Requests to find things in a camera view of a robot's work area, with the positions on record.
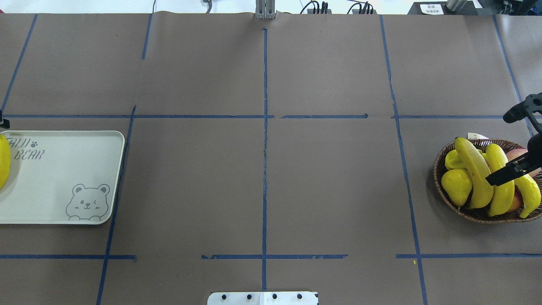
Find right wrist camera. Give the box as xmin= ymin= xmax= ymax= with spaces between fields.
xmin=503 ymin=93 xmax=542 ymax=133

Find white camera pole stand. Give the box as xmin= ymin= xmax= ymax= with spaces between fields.
xmin=207 ymin=291 xmax=319 ymax=305

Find aluminium frame post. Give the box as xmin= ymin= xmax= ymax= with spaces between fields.
xmin=255 ymin=0 xmax=277 ymax=20

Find yellow banana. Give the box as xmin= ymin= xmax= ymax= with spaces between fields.
xmin=0 ymin=134 xmax=11 ymax=189
xmin=514 ymin=174 xmax=541 ymax=219
xmin=486 ymin=144 xmax=515 ymax=217
xmin=454 ymin=137 xmax=494 ymax=210

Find white rectangular tray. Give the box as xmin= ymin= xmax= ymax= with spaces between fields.
xmin=0 ymin=130 xmax=125 ymax=225

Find paper basket tag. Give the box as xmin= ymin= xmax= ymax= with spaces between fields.
xmin=467 ymin=133 xmax=489 ymax=141

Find red pink apple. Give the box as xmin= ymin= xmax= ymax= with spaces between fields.
xmin=506 ymin=148 xmax=541 ymax=177

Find brown wicker basket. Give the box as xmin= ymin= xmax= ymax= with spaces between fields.
xmin=432 ymin=139 xmax=541 ymax=224

